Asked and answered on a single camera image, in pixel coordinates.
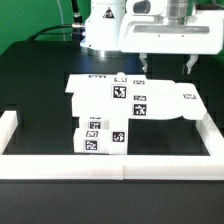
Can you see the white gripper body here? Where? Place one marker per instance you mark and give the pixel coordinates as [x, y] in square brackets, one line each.
[171, 27]

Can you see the white U-shaped fence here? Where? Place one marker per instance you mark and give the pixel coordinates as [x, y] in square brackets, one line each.
[109, 167]

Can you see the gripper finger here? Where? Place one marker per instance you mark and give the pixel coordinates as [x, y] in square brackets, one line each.
[190, 63]
[143, 59]

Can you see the white chair back frame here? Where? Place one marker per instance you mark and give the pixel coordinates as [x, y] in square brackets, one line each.
[146, 98]

